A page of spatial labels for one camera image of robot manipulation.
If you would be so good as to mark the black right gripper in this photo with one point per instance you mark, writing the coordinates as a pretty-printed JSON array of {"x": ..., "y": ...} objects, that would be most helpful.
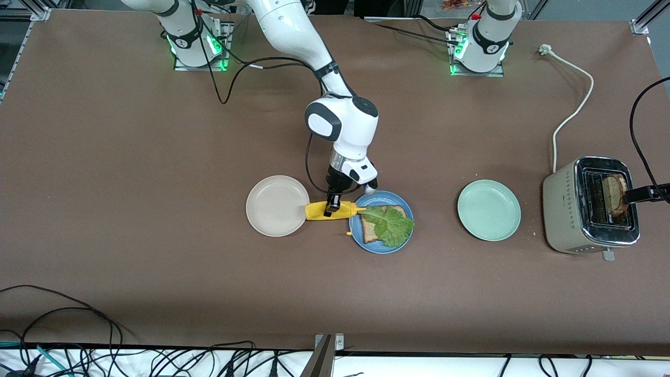
[{"x": 338, "y": 183}]

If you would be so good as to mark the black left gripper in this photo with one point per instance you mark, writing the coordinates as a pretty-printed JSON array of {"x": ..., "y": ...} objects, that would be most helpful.
[{"x": 645, "y": 194}]

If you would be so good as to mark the yellow squeeze sauce bottle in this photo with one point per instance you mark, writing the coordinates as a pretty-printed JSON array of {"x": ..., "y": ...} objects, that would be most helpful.
[{"x": 316, "y": 211}]

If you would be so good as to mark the brown bread slice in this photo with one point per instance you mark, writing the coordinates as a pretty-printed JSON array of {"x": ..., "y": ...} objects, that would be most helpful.
[
  {"x": 612, "y": 191},
  {"x": 369, "y": 233}
]

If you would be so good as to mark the green lettuce leaf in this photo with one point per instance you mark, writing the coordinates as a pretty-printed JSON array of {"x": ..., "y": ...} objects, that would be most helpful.
[{"x": 395, "y": 228}]

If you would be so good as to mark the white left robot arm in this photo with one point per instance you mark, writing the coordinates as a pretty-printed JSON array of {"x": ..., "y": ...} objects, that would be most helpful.
[{"x": 487, "y": 42}]

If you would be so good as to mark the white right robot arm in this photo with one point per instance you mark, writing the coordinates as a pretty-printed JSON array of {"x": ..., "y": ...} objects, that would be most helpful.
[{"x": 293, "y": 31}]

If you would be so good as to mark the blue round plate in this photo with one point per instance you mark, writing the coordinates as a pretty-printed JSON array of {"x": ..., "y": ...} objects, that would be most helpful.
[{"x": 382, "y": 197}]

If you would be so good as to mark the beige round plate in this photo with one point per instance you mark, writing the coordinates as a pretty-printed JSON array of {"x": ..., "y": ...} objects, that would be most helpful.
[{"x": 275, "y": 206}]

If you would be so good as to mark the green round plate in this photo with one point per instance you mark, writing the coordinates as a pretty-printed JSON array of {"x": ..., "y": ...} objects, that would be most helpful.
[{"x": 489, "y": 210}]

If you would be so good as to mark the beige chrome toaster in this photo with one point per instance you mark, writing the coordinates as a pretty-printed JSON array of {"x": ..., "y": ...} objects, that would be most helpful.
[{"x": 562, "y": 209}]

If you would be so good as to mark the orange snack packet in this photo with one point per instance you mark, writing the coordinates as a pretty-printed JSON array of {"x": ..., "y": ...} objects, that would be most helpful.
[{"x": 455, "y": 4}]

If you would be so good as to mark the grey metal bracket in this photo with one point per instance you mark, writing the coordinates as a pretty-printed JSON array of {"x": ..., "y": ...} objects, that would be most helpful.
[{"x": 325, "y": 358}]

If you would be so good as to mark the aluminium frame profile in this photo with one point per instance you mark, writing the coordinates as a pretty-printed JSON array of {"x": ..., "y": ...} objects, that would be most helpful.
[{"x": 641, "y": 25}]

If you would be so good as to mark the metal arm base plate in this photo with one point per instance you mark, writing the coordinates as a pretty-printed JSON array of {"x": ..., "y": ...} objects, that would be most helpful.
[
  {"x": 226, "y": 50},
  {"x": 497, "y": 72}
]

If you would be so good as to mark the aluminium frame rail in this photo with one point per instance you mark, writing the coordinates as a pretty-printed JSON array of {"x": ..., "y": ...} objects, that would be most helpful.
[{"x": 21, "y": 47}]

